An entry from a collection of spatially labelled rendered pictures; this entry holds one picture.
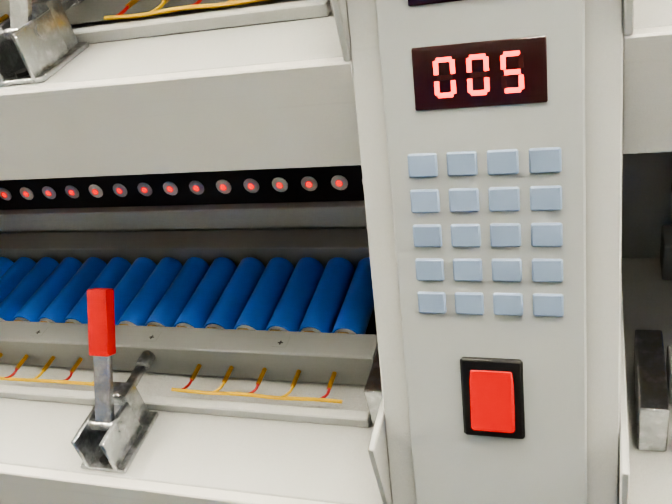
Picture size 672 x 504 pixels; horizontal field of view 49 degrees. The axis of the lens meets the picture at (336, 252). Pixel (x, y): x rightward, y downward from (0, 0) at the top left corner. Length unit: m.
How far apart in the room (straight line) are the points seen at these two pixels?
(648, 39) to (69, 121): 0.24
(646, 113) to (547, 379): 0.10
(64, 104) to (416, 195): 0.16
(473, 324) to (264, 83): 0.12
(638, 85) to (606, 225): 0.05
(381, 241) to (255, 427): 0.15
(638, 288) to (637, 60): 0.20
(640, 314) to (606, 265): 0.15
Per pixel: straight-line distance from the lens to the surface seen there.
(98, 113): 0.34
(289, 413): 0.39
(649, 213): 0.49
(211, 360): 0.43
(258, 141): 0.31
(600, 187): 0.28
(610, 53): 0.27
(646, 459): 0.37
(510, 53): 0.26
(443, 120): 0.27
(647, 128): 0.28
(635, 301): 0.44
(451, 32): 0.27
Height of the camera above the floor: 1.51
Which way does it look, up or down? 16 degrees down
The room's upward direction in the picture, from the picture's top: 6 degrees counter-clockwise
